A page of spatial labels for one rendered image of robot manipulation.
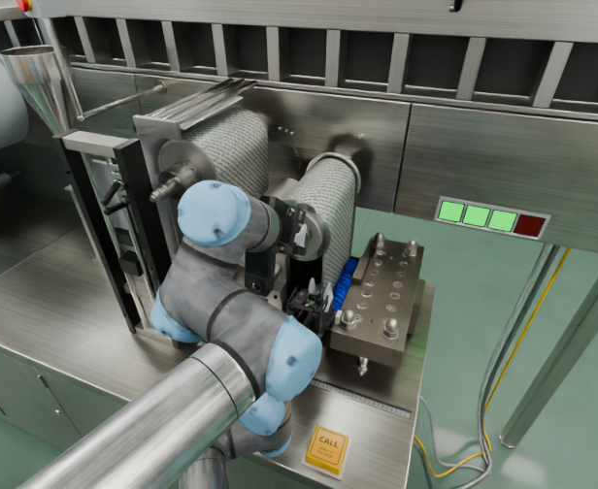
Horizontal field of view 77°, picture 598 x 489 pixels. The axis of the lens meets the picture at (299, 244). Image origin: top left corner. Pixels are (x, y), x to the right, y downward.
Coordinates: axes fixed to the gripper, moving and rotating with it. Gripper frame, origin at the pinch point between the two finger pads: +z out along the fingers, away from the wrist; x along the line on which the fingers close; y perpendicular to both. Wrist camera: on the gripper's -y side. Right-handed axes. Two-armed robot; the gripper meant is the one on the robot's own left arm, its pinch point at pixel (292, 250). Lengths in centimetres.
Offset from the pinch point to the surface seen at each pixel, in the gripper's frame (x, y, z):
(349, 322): -12.7, -12.7, 13.2
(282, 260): 2.6, -2.5, 3.0
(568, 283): -122, 21, 219
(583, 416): -113, -44, 140
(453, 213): -30.0, 18.7, 31.2
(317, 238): -4.1, 3.6, 1.4
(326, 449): -15.0, -36.7, 4.3
